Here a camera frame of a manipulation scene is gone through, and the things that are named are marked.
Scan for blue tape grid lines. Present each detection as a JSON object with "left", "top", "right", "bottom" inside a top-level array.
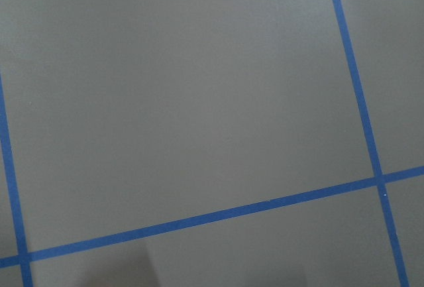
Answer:
[{"left": 1, "top": 0, "right": 423, "bottom": 286}]

